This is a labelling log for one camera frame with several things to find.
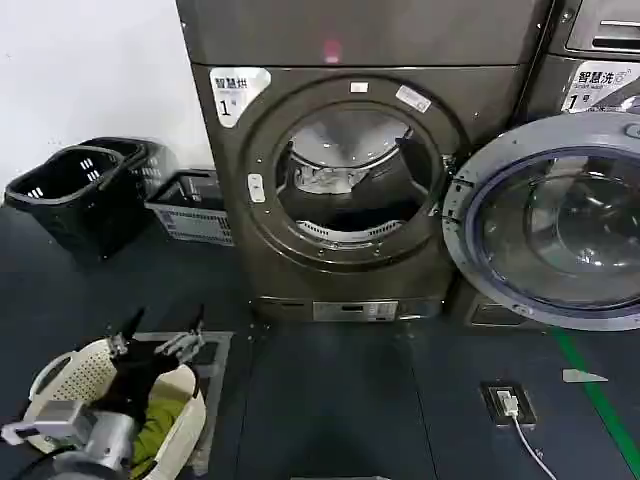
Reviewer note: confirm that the green floor tape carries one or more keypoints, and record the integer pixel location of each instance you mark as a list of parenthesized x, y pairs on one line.
[(595, 400)]

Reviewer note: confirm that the grey floor hatch frame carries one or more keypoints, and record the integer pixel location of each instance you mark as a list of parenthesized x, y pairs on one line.
[(220, 350)]

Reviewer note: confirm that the grey slatted plastic crate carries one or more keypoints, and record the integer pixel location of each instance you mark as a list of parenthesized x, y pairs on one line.
[(195, 222)]

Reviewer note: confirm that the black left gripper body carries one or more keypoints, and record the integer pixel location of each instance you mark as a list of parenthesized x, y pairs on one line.
[(135, 375)]

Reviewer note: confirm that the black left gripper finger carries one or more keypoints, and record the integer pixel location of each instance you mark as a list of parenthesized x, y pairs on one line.
[(121, 345), (186, 345)]

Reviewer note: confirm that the white cloth in drum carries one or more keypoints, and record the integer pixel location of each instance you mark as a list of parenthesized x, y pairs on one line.
[(320, 180)]

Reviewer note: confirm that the round glass dryer door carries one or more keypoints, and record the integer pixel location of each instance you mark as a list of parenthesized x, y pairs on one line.
[(500, 135)]

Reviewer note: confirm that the grey washer with label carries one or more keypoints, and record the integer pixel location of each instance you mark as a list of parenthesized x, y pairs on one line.
[(547, 85)]

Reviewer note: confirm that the grey tape piece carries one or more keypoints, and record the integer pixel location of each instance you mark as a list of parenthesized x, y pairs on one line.
[(580, 375)]

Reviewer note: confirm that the grey dryer with round opening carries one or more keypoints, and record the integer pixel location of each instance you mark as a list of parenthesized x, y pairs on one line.
[(350, 45)]

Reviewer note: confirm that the floor socket box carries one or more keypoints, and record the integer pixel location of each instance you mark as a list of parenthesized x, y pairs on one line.
[(525, 402)]

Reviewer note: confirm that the white perforated laundry basket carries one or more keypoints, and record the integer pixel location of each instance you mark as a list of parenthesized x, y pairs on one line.
[(80, 370)]

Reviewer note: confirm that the white plug adapter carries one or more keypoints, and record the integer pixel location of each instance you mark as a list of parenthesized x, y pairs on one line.
[(507, 402)]

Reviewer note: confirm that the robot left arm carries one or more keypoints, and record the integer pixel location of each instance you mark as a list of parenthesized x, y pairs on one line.
[(100, 440)]

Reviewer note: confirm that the large black plastic basket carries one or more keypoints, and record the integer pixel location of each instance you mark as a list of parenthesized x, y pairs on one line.
[(75, 220)]

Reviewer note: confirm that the green garment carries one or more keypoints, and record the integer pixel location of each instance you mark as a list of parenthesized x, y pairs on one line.
[(160, 425)]

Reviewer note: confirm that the dark cloth in drum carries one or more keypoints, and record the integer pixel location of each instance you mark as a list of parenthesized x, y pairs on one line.
[(350, 216)]

